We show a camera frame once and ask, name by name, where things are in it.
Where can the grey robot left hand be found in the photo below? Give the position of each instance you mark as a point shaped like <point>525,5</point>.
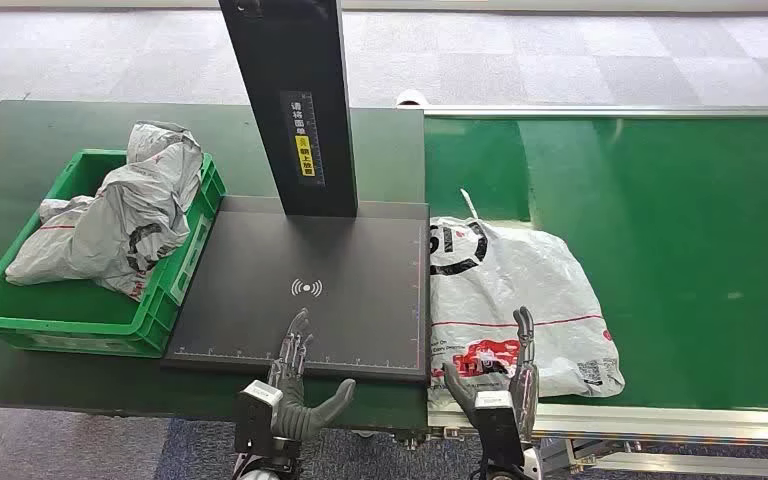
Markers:
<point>294,414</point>

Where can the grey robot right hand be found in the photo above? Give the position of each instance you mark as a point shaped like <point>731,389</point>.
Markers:
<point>526,391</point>

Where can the white courier bag red print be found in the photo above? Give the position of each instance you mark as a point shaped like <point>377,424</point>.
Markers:
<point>523,278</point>

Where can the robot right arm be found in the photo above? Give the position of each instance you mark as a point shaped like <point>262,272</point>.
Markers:
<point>510,472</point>

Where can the black inbound scanner machine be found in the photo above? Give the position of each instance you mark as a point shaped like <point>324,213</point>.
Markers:
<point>331,311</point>

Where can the green plastic crate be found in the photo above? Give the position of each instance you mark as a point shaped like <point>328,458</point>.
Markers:
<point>92,318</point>

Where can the crumpled grey courier bag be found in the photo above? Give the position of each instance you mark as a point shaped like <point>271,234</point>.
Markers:
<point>119,225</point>

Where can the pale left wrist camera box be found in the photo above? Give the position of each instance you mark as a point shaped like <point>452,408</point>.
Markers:
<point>257,414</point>

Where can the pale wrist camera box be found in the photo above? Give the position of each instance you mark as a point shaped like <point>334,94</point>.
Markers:
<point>498,427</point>
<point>257,414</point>

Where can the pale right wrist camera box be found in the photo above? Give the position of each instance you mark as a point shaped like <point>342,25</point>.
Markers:
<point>498,427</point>

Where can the aluminium conveyor frame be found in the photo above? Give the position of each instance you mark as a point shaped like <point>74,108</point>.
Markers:
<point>656,422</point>

